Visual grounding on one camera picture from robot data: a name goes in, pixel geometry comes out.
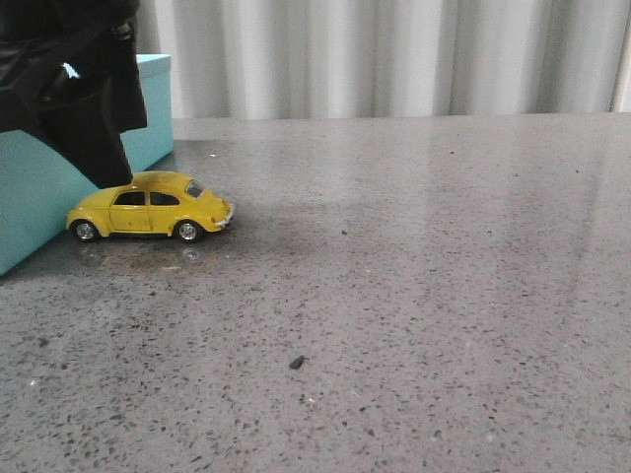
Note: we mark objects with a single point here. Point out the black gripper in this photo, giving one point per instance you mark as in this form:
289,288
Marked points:
45,43

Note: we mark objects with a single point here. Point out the yellow beetle toy car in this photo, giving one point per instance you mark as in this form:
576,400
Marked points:
155,202

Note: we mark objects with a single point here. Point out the light blue storage box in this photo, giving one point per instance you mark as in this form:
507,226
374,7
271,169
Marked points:
38,186

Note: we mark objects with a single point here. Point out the grey pleated curtain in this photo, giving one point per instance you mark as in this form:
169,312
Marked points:
342,59

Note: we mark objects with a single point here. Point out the small black debris chip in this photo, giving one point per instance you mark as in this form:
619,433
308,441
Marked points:
297,363

